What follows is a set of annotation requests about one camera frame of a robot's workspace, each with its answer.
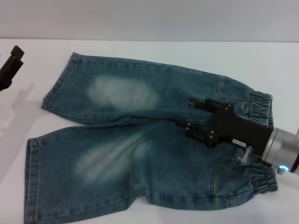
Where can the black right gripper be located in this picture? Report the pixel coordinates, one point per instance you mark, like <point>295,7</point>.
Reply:
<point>238,130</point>

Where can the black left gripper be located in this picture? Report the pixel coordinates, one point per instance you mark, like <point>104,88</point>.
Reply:
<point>4,86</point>

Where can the blue denim shorts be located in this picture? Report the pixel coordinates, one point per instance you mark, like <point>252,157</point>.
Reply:
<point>116,163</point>

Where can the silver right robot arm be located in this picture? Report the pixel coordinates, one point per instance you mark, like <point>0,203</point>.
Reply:
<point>282,147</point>

